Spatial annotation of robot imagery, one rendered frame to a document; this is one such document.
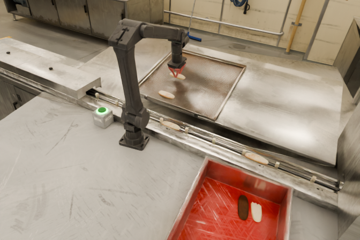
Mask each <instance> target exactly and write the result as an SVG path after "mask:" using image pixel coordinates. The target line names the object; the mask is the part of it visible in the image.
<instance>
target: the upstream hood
mask: <svg viewBox="0 0 360 240"><path fill-rule="evenodd" d="M0 68H3V69H6V70H8V71H10V72H13V73H15V74H18V75H20V76H22V77H25V78H27V79H30V80H32V81H35V82H37V83H39V84H42V85H45V86H47V87H50V88H52V89H54V90H57V91H59V92H61V93H64V94H66V95H69V96H71V97H73V98H76V99H80V98H81V97H83V96H85V95H86V91H88V90H90V89H91V88H93V87H95V89H96V88H98V87H101V88H102V86H101V77H99V76H96V75H94V74H91V73H88V72H85V71H82V70H79V69H76V68H73V67H71V66H68V65H65V64H62V63H59V62H56V61H53V60H50V59H48V58H45V57H42V56H39V55H36V54H33V53H31V52H28V51H25V50H22V49H19V48H16V47H13V46H10V45H8V44H5V43H2V42H0Z"/></svg>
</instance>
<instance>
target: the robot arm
mask: <svg viewBox="0 0 360 240"><path fill-rule="evenodd" d="M146 38H151V39H168V41H171V60H170V61H169V62H168V63H167V65H168V68H169V70H170V71H171V72H172V73H173V75H174V77H175V78H177V76H178V74H181V73H182V71H183V69H184V67H185V65H186V62H185V60H186V57H183V56H182V48H184V47H185V46H186V45H187V44H188V42H189V37H188V34H187V33H185V31H184V29H181V28H176V27H170V26H163V25H157V24H151V23H148V22H141V21H135V20H130V19H123V20H120V21H119V22H118V25H117V28H116V29H115V31H114V32H113V33H112V35H111V37H110V38H109V40H108V43H109V46H111V47H113V50H114V52H115V54H116V57H117V61H118V67H119V72H120V75H121V81H122V86H123V91H124V97H125V103H124V104H123V105H122V113H121V120H122V122H125V123H124V129H125V133H124V135H123V136H122V137H121V139H120V140H119V145H121V146H125V147H128V148H132V149H136V150H139V151H143V150H144V148H145V146H146V145H147V143H148V141H149V136H146V135H144V134H143V132H142V130H141V129H144V128H145V127H146V126H147V124H148V122H149V119H150V114H149V112H147V108H144V106H143V103H142V101H141V98H140V92H139V84H138V77H137V69H136V62H135V57H134V49H135V44H137V43H138V42H139V41H140V40H142V39H146ZM173 70H175V71H176V75H175V73H174V71H173Z"/></svg>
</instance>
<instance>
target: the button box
mask: <svg viewBox="0 0 360 240"><path fill-rule="evenodd" d="M107 109H108V112H107V113H105V114H102V115H101V114H97V113H96V110H97V109H96V110H95V111H93V112H92V115H93V121H94V124H95V125H97V126H99V127H101V128H104V129H105V128H106V127H108V126H109V125H110V124H111V123H113V122H115V121H116V119H115V117H114V116H113V110H111V109H109V108H107Z"/></svg>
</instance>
